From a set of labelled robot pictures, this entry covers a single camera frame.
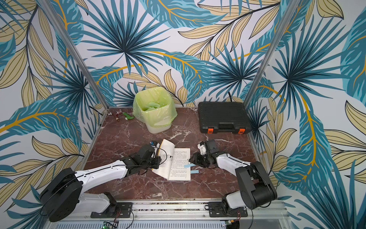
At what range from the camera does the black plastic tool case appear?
1.02 metres

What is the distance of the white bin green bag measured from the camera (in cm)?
87

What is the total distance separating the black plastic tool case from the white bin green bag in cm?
24
